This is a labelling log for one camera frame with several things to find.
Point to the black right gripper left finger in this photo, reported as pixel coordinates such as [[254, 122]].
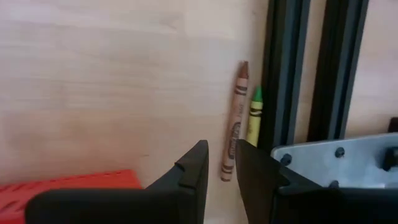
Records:
[[196, 174]]

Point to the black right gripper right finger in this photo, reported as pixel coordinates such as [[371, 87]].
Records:
[[255, 174]]

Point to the red plastic basket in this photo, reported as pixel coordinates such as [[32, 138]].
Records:
[[62, 186]]

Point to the brown crayon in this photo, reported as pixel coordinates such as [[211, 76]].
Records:
[[236, 124]]

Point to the black metal table frame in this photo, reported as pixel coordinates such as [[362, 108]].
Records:
[[280, 62]]

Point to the yellow crayon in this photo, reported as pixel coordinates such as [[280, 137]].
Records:
[[255, 124]]

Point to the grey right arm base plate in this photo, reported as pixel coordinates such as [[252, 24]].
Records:
[[357, 168]]

